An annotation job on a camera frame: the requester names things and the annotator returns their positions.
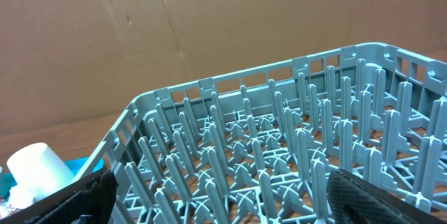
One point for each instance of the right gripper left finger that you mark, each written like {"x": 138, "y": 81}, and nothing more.
{"x": 88, "y": 200}

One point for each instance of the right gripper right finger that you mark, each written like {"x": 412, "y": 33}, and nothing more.
{"x": 354, "y": 200}

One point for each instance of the grey plastic dishwasher rack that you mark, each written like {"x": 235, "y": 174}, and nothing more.
{"x": 259, "y": 144}

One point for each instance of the foil snack wrapper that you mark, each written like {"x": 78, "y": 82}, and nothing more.
{"x": 6, "y": 209}

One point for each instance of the teal plastic serving tray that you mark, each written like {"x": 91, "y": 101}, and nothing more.
{"x": 8, "y": 181}

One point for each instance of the crumpled white tissue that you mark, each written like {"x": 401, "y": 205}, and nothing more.
{"x": 21, "y": 197}

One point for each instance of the white paper cup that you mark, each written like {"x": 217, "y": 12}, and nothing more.
{"x": 39, "y": 168}

